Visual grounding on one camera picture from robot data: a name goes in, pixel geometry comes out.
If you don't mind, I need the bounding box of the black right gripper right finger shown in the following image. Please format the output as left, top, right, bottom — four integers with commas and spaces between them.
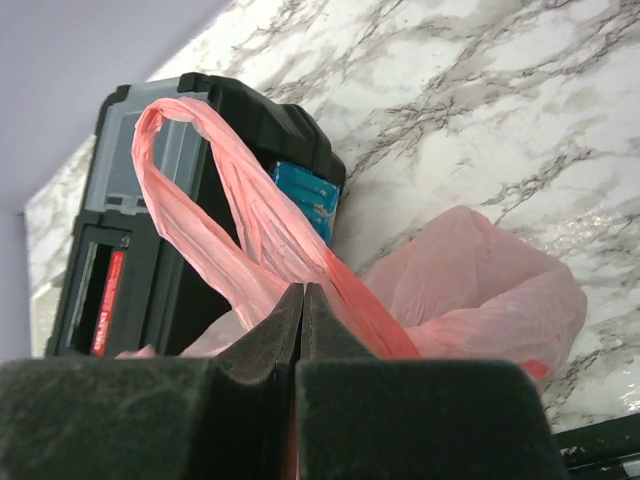
296, 283, 567, 479

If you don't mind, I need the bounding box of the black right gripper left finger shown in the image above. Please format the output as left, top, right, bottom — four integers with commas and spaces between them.
1, 284, 304, 479

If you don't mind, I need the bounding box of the pink plastic bag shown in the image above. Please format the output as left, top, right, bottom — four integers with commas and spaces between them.
131, 97, 588, 384

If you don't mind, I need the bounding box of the black plastic toolbox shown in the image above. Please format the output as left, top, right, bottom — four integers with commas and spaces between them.
42, 72, 347, 359

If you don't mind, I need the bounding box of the blue foil wrapper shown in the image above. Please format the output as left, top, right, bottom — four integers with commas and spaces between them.
270, 161, 340, 246

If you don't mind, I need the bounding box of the black mounting base plate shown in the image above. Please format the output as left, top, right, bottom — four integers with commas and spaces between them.
556, 423, 639, 479

